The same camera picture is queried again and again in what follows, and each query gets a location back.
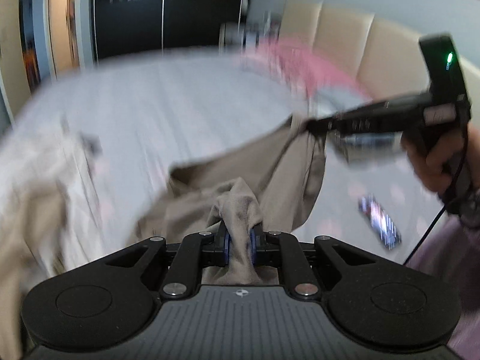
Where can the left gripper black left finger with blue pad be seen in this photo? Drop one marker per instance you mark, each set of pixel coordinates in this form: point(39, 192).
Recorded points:
point(216, 246)

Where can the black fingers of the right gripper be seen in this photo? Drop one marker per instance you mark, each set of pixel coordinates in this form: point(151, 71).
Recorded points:
point(323, 125)

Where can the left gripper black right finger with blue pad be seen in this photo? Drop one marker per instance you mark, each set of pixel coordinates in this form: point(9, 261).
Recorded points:
point(264, 247)

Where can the taupe long sleeve shirt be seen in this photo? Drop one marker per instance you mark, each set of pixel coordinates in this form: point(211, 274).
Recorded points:
point(273, 181)

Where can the stack of folded clothes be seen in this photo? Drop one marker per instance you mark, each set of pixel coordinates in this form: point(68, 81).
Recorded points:
point(354, 145)

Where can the person's right hand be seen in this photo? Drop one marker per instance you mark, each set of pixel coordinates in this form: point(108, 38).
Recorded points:
point(429, 169)

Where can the pink blanket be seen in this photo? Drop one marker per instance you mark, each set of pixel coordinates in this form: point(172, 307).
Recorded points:
point(295, 65)

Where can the beige padded headboard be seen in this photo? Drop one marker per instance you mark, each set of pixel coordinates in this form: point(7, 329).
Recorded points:
point(382, 56)

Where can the smartphone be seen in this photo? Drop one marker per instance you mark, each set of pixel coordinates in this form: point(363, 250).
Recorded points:
point(380, 222)

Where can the bedside table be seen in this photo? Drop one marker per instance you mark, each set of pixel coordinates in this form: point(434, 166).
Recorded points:
point(243, 35)

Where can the purple fuzzy blanket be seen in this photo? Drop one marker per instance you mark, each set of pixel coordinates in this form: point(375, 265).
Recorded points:
point(452, 255)

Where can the dotted light bed sheet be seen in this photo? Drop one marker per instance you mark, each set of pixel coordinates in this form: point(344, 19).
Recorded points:
point(153, 112)

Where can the white garment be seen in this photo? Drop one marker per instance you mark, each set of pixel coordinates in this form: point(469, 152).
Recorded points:
point(53, 155)

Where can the black sliding wardrobe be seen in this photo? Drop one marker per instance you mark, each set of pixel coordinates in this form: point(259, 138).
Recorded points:
point(123, 27)

